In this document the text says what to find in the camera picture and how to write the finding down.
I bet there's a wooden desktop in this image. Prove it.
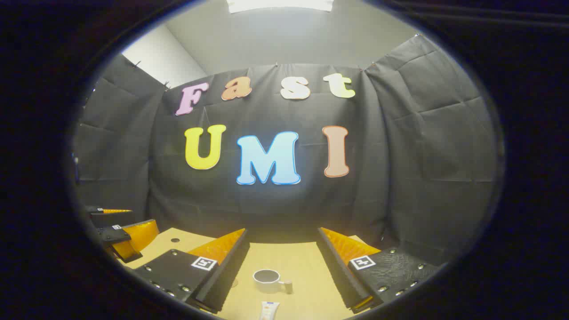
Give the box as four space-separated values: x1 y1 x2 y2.
118 228 387 320

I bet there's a black backdrop cloth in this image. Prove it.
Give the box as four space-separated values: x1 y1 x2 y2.
73 35 499 267

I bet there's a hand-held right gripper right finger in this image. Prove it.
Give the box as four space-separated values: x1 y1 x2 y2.
317 227 441 314

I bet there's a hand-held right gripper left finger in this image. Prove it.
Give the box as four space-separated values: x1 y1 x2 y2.
133 228 249 314

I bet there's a ceiling light panel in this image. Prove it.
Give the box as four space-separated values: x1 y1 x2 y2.
226 0 335 14

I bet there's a white cup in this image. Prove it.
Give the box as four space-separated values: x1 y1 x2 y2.
252 269 294 294

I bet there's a white toothpaste tube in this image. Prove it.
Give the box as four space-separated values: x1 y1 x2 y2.
259 301 280 320

